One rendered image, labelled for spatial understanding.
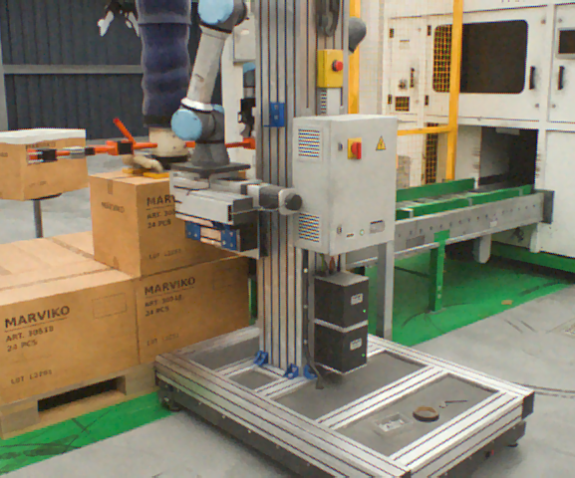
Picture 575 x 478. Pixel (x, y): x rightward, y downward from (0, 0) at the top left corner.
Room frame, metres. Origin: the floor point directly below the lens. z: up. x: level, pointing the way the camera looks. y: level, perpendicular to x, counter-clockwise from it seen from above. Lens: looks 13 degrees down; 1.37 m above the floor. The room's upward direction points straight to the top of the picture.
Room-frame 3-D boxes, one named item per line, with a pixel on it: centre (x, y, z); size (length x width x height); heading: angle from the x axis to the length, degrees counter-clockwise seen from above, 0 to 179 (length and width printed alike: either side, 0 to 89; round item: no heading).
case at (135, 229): (3.14, 0.54, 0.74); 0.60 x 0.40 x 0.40; 134
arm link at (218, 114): (2.67, 0.30, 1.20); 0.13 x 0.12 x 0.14; 159
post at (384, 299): (3.35, -0.50, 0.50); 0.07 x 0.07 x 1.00; 40
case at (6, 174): (4.59, 1.70, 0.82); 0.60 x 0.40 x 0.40; 155
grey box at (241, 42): (4.55, 0.27, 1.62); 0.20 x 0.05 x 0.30; 130
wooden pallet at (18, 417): (3.18, 0.96, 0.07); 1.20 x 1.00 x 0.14; 130
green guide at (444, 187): (4.55, -0.74, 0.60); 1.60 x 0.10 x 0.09; 130
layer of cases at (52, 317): (3.18, 0.96, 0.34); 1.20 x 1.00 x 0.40; 130
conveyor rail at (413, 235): (3.86, -0.84, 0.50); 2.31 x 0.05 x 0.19; 130
